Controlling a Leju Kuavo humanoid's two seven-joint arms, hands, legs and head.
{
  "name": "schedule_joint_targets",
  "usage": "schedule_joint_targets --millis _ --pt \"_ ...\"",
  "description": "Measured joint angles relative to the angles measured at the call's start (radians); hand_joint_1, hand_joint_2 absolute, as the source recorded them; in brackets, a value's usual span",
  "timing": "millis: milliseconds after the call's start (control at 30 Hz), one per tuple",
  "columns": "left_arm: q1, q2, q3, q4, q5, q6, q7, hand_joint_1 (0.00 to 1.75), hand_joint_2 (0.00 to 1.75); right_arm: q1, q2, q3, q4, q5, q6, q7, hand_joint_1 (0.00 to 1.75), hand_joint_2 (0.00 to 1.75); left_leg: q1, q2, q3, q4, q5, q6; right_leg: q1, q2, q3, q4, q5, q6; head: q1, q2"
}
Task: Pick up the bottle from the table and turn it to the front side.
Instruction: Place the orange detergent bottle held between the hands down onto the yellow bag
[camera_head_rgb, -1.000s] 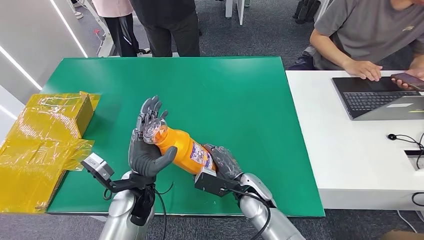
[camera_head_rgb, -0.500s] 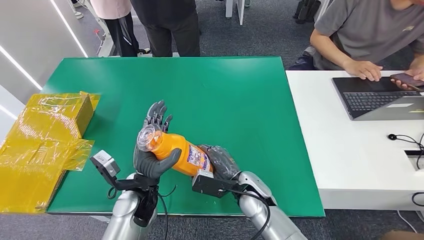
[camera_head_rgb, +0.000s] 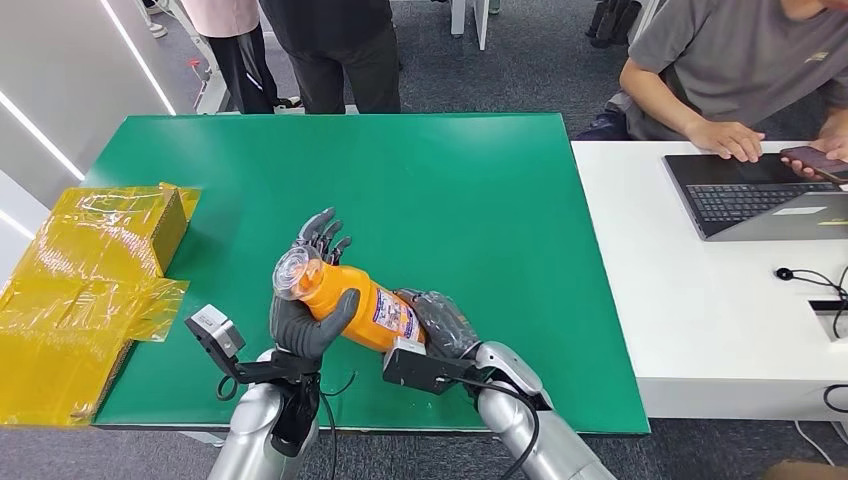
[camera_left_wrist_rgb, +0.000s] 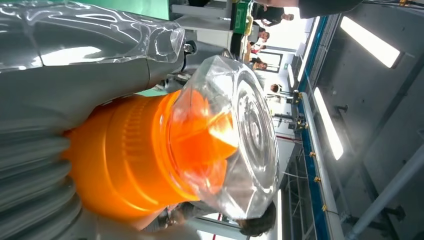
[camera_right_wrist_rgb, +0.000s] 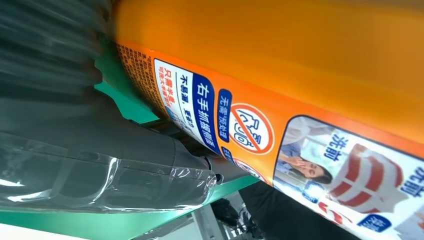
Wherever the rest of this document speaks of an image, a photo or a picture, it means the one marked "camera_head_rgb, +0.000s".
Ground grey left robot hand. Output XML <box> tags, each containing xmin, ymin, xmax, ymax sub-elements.
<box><xmin>268</xmin><ymin>207</ymin><xmax>363</xmax><ymax>363</ymax></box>

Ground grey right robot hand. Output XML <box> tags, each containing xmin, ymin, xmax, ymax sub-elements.
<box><xmin>394</xmin><ymin>288</ymin><xmax>483</xmax><ymax>363</ymax></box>

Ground orange bottle with clear cap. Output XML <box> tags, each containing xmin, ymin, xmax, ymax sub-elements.
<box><xmin>271</xmin><ymin>245</ymin><xmax>427</xmax><ymax>354</ymax></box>

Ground yellow tape-wrapped cardboard box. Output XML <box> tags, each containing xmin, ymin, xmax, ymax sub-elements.
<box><xmin>0</xmin><ymin>181</ymin><xmax>203</xmax><ymax>428</ymax></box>

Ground white desk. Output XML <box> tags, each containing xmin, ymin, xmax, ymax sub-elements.
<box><xmin>570</xmin><ymin>139</ymin><xmax>848</xmax><ymax>424</ymax></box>

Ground standing person in black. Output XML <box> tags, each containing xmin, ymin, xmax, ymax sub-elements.
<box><xmin>259</xmin><ymin>0</ymin><xmax>403</xmax><ymax>116</ymax></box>

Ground standing person in pink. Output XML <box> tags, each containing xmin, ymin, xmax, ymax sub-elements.
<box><xmin>177</xmin><ymin>0</ymin><xmax>305</xmax><ymax>116</ymax></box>

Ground white table legs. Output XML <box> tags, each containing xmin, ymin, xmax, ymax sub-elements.
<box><xmin>449</xmin><ymin>0</ymin><xmax>492</xmax><ymax>53</ymax></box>

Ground dark grey laptop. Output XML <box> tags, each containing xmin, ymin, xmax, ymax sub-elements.
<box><xmin>663</xmin><ymin>152</ymin><xmax>848</xmax><ymax>243</ymax></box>

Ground seated person in grey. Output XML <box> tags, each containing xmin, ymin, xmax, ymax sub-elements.
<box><xmin>572</xmin><ymin>0</ymin><xmax>848</xmax><ymax>183</ymax></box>

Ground dark smartphone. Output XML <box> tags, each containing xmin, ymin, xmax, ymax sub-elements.
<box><xmin>778</xmin><ymin>145</ymin><xmax>848</xmax><ymax>186</ymax></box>

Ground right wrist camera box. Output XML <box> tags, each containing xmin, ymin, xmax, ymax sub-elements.
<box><xmin>382</xmin><ymin>337</ymin><xmax>466</xmax><ymax>397</ymax></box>

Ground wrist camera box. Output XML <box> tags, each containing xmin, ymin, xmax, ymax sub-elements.
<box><xmin>183</xmin><ymin>303</ymin><xmax>247</xmax><ymax>374</ymax></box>
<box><xmin>382</xmin><ymin>337</ymin><xmax>466</xmax><ymax>397</ymax></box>

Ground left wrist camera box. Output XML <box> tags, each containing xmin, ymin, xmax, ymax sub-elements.
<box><xmin>183</xmin><ymin>303</ymin><xmax>247</xmax><ymax>374</ymax></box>

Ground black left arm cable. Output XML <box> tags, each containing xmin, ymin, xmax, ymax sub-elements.
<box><xmin>317</xmin><ymin>370</ymin><xmax>360</xmax><ymax>480</ymax></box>

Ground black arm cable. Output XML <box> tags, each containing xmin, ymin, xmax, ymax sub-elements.
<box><xmin>317</xmin><ymin>370</ymin><xmax>360</xmax><ymax>480</ymax></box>
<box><xmin>455</xmin><ymin>375</ymin><xmax>543</xmax><ymax>480</ymax></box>

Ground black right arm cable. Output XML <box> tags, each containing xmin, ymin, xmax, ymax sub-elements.
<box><xmin>455</xmin><ymin>375</ymin><xmax>543</xmax><ymax>480</ymax></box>

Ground black cable with round plug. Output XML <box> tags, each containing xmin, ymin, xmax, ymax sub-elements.
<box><xmin>774</xmin><ymin>266</ymin><xmax>848</xmax><ymax>340</ymax></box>

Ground black cable loop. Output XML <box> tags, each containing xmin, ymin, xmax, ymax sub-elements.
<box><xmin>822</xmin><ymin>383</ymin><xmax>848</xmax><ymax>416</ymax></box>

